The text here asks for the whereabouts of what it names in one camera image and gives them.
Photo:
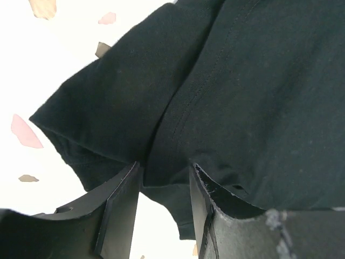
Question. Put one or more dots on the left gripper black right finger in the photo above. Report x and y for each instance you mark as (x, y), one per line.
(228, 227)

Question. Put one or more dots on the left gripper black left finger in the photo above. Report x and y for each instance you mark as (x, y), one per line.
(99, 224)

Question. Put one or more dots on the black t shirt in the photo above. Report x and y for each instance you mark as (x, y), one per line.
(250, 91)

